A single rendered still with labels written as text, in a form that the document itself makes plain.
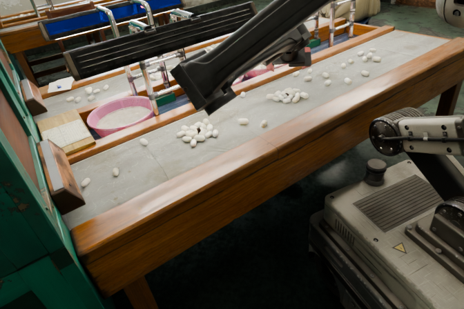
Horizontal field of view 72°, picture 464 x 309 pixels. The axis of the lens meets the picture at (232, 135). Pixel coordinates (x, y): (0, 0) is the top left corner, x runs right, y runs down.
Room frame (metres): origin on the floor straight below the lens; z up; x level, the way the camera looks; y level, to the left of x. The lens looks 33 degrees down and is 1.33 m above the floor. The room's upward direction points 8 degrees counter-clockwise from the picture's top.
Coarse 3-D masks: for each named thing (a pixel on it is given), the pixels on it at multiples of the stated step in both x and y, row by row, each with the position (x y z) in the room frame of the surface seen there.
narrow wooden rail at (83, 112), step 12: (324, 24) 1.96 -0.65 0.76; (336, 24) 1.97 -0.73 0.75; (312, 36) 1.87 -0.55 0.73; (324, 36) 1.92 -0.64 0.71; (336, 36) 1.98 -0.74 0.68; (156, 84) 1.39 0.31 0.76; (120, 96) 1.31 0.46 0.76; (144, 96) 1.34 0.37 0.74; (84, 108) 1.24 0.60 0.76; (84, 120) 1.20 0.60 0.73
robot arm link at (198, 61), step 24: (288, 0) 0.46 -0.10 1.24; (312, 0) 0.45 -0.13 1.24; (264, 24) 0.46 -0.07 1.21; (288, 24) 0.45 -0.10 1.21; (216, 48) 0.48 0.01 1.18; (240, 48) 0.46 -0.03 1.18; (264, 48) 0.46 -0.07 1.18; (192, 72) 0.47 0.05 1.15; (216, 72) 0.46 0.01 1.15; (192, 96) 0.46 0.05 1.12; (216, 96) 0.50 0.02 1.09
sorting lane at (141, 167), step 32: (320, 64) 1.41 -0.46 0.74; (352, 64) 1.36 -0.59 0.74; (384, 64) 1.31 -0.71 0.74; (256, 96) 1.18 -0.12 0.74; (320, 96) 1.10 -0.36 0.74; (160, 128) 1.02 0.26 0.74; (224, 128) 0.96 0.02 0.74; (256, 128) 0.93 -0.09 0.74; (96, 160) 0.88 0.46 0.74; (128, 160) 0.85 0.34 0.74; (160, 160) 0.83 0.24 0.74; (192, 160) 0.80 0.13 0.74; (96, 192) 0.71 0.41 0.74; (128, 192) 0.69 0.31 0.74
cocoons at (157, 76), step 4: (216, 44) 1.89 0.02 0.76; (208, 48) 1.85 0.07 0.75; (212, 48) 1.82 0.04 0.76; (168, 68) 1.62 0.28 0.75; (160, 72) 1.57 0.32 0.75; (168, 72) 1.53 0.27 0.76; (152, 76) 1.52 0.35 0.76; (156, 76) 1.51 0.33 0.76; (160, 76) 1.54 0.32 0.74; (168, 76) 1.53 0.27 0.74; (88, 88) 1.48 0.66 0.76; (104, 88) 1.46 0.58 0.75; (88, 92) 1.44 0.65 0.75; (92, 96) 1.37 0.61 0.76; (68, 100) 1.38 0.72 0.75; (76, 100) 1.36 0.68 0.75; (80, 100) 1.38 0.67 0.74; (88, 100) 1.35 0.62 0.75
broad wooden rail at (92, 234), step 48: (384, 96) 1.02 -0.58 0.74; (432, 96) 1.22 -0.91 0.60; (288, 144) 0.79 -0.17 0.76; (336, 144) 0.90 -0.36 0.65; (144, 192) 0.66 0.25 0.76; (192, 192) 0.63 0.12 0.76; (240, 192) 0.69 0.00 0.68; (96, 240) 0.51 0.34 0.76; (144, 240) 0.55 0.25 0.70; (192, 240) 0.61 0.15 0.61
